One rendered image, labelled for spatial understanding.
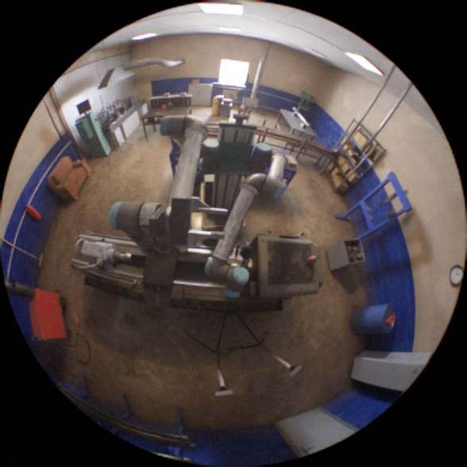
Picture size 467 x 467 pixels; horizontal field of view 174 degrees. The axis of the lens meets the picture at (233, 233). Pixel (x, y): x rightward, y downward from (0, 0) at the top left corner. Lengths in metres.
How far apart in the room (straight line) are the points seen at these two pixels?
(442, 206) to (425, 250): 0.90
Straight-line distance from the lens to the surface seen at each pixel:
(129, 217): 0.45
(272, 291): 1.14
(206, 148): 1.35
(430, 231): 3.70
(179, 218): 0.42
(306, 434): 3.58
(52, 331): 3.58
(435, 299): 3.73
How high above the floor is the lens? 2.39
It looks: 64 degrees down
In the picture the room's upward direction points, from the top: 21 degrees clockwise
